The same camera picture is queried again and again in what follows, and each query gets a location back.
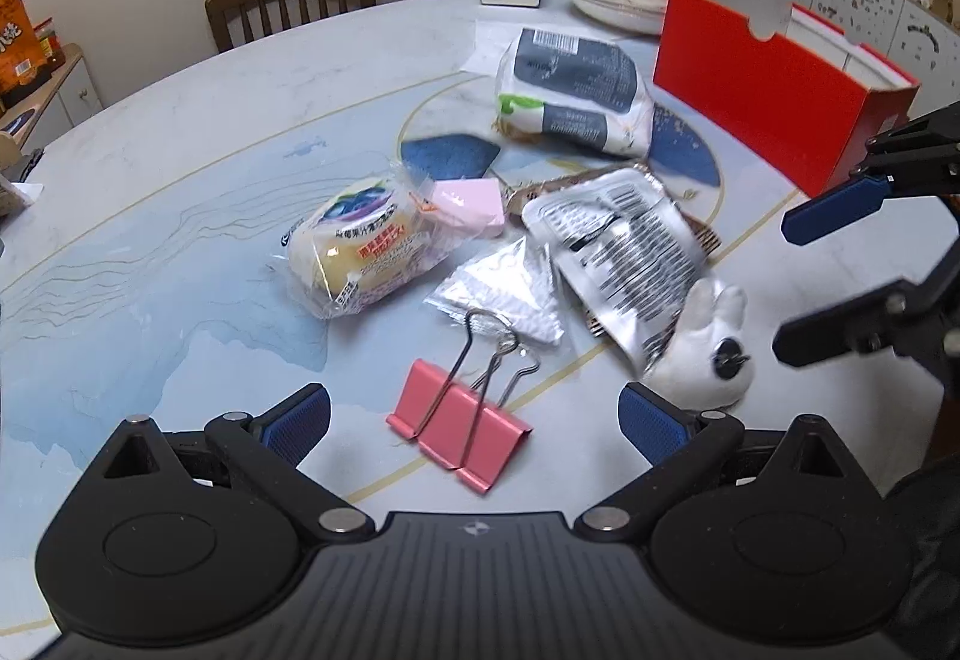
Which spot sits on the red cardboard box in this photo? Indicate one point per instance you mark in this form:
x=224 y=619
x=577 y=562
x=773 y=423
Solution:
x=750 y=90

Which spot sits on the wet wipes pack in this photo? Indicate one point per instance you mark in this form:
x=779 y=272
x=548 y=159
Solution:
x=577 y=90

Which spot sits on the low wooden side cabinet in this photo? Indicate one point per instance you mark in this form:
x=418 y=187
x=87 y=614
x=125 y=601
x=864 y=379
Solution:
x=67 y=97

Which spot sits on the clear silver triangular packet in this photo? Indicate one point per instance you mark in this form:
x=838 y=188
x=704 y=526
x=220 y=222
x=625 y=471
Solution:
x=502 y=289

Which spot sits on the pink binder clip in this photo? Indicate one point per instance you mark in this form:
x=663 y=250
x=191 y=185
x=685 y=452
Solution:
x=450 y=424

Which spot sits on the orange snack box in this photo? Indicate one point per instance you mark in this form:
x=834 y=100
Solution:
x=15 y=45

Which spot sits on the red lidded jar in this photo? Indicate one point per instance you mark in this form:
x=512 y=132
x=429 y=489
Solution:
x=49 y=41

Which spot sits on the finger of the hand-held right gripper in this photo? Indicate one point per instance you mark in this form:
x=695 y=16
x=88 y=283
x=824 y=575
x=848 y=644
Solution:
x=832 y=210
x=847 y=322

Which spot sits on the foil snack packet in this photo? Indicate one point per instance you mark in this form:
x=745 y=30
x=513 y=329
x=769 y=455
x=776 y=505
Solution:
x=536 y=193

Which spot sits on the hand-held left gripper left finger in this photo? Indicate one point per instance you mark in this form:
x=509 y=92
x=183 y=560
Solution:
x=300 y=420

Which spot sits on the white paper sheet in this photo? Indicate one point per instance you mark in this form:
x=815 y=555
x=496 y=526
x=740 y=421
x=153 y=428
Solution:
x=487 y=45

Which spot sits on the white plush toy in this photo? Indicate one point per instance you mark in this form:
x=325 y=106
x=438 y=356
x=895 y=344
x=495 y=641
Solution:
x=697 y=360

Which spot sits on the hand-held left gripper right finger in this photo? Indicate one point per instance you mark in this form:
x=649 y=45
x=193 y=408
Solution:
x=651 y=426

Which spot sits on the wrapped bread packet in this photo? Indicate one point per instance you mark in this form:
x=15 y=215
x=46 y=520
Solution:
x=360 y=240

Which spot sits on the silver barcode packet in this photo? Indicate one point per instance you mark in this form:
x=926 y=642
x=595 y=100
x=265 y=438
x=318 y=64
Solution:
x=622 y=255

